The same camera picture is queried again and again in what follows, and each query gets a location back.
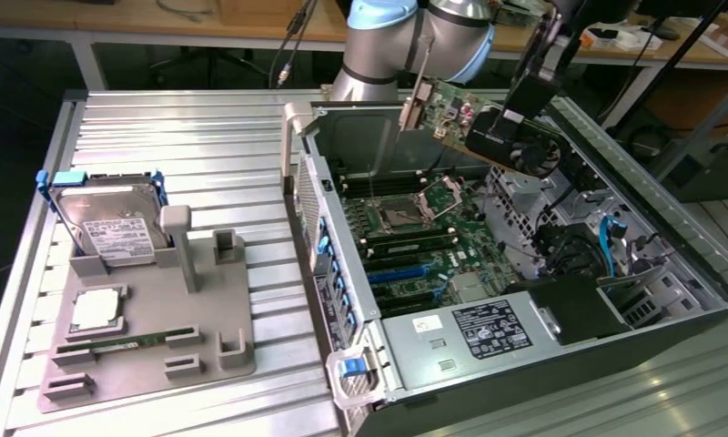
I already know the black air shroud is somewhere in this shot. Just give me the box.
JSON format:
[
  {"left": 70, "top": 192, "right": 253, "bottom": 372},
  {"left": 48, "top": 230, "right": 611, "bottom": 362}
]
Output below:
[{"left": 500, "top": 276, "right": 633, "bottom": 347}]

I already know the graphics card black cooler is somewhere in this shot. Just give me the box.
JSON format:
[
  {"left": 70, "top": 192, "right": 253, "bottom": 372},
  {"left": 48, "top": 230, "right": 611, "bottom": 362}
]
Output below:
[{"left": 397, "top": 35, "right": 572, "bottom": 180}]

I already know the grey case latch handle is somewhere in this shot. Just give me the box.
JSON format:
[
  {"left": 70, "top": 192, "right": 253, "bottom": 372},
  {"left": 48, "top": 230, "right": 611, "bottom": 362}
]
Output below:
[{"left": 325, "top": 344, "right": 384, "bottom": 410}]

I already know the silver CPU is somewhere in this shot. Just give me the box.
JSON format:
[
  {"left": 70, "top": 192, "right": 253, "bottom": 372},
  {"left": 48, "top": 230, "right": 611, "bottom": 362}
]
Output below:
[{"left": 70, "top": 290, "right": 122, "bottom": 331}]

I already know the black RAM slot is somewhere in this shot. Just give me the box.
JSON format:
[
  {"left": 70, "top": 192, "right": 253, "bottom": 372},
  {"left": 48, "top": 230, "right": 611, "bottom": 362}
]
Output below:
[
  {"left": 343, "top": 179, "right": 427, "bottom": 189},
  {"left": 344, "top": 187, "right": 429, "bottom": 197},
  {"left": 341, "top": 172, "right": 425, "bottom": 182}
]

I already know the metal socket cover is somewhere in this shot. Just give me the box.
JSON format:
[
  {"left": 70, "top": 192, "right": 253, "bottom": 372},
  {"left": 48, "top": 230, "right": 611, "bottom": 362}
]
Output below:
[{"left": 415, "top": 175, "right": 465, "bottom": 215}]

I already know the black chair base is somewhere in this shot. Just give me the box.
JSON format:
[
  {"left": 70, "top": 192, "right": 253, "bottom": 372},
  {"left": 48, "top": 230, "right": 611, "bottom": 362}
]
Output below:
[{"left": 149, "top": 45, "right": 275, "bottom": 90}]

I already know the green motherboard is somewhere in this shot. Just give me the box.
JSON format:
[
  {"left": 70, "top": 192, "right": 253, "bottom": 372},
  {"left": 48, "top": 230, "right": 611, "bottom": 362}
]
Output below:
[{"left": 339, "top": 171, "right": 527, "bottom": 320}]

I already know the grey hanging cable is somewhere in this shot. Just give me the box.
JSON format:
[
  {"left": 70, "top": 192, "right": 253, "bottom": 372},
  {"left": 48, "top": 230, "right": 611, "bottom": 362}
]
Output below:
[{"left": 276, "top": 0, "right": 320, "bottom": 88}]

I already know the grey perforated drive cage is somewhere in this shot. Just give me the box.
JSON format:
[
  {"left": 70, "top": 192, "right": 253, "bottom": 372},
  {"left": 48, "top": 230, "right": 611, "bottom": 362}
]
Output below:
[{"left": 483, "top": 166, "right": 563, "bottom": 229}]

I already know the black labelled RAM stick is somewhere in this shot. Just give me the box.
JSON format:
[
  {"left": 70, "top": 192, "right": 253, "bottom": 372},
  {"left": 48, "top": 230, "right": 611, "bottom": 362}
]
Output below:
[{"left": 367, "top": 234, "right": 460, "bottom": 257}]

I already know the green RAM stick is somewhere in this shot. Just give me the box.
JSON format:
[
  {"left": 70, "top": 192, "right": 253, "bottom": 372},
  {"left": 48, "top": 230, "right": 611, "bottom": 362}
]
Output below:
[{"left": 57, "top": 328, "right": 196, "bottom": 354}]

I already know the black expansion slot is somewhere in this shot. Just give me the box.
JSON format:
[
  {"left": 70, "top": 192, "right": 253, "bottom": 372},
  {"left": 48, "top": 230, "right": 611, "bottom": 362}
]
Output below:
[{"left": 375, "top": 290, "right": 437, "bottom": 316}]

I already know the open black PC case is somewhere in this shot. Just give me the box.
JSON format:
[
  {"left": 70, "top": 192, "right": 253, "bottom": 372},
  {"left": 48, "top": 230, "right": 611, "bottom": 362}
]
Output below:
[{"left": 281, "top": 88, "right": 728, "bottom": 437}]

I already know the hard disk blue caddy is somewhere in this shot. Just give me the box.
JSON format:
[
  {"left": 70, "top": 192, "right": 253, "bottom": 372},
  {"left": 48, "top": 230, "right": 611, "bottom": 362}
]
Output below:
[{"left": 33, "top": 168, "right": 170, "bottom": 269}]

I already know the grey power supply unit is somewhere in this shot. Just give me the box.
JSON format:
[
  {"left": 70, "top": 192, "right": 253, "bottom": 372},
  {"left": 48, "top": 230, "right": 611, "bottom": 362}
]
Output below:
[{"left": 380, "top": 290, "right": 563, "bottom": 398}]

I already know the black slanted pole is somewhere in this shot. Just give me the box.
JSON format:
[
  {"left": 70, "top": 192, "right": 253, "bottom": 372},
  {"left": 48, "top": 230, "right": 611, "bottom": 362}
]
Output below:
[{"left": 667, "top": 0, "right": 728, "bottom": 72}]

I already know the wooden desk white frame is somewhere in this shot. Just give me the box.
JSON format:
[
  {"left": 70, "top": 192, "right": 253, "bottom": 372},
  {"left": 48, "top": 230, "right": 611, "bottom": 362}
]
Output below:
[
  {"left": 491, "top": 8, "right": 728, "bottom": 131},
  {"left": 0, "top": 0, "right": 351, "bottom": 92}
]

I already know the silver chipset heat sink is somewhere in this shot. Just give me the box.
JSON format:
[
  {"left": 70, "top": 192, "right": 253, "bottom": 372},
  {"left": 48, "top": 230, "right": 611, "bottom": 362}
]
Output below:
[{"left": 451, "top": 274, "right": 485, "bottom": 302}]

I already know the aluminium profile frame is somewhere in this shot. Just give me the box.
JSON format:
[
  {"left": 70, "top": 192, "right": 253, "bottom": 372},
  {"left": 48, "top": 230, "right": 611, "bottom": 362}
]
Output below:
[{"left": 652, "top": 79, "right": 728, "bottom": 183}]

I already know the black monitor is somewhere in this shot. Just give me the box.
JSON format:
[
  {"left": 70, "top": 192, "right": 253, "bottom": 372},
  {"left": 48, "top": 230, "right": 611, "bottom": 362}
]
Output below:
[{"left": 636, "top": 0, "right": 728, "bottom": 20}]

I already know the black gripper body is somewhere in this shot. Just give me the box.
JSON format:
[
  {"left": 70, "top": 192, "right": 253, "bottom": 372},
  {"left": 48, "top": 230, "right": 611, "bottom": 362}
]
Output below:
[{"left": 548, "top": 0, "right": 641, "bottom": 26}]

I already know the blue expansion slot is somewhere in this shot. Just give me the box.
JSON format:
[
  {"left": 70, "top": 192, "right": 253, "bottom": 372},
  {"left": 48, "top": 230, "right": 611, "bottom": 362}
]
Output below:
[{"left": 368, "top": 267, "right": 429, "bottom": 284}]

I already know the black wire bundle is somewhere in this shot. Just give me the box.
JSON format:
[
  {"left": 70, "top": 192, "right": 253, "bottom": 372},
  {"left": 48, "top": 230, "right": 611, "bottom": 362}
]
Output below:
[{"left": 532, "top": 221, "right": 605, "bottom": 279}]

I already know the CPU socket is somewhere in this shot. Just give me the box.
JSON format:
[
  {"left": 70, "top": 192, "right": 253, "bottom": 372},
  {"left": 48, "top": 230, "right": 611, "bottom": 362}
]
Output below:
[{"left": 372, "top": 196, "right": 429, "bottom": 234}]

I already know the blue wire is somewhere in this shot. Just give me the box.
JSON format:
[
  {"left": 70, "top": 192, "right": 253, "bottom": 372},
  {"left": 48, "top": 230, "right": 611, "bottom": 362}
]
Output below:
[{"left": 597, "top": 213, "right": 627, "bottom": 279}]

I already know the grey parts rack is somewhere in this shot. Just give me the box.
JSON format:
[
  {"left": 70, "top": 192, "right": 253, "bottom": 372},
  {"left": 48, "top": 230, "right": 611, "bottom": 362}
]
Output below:
[{"left": 37, "top": 204, "right": 260, "bottom": 415}]

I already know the black box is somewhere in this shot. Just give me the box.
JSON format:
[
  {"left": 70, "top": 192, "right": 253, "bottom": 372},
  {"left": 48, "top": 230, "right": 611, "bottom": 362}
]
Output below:
[{"left": 667, "top": 140, "right": 728, "bottom": 204}]

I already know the grey disk bay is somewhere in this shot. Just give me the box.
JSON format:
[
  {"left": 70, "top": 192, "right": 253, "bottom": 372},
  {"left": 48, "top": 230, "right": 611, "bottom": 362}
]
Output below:
[{"left": 597, "top": 272, "right": 672, "bottom": 330}]

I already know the green electronics pile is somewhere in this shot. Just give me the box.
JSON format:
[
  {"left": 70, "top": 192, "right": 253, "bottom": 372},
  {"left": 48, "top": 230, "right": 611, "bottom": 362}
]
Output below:
[{"left": 496, "top": 0, "right": 545, "bottom": 26}]

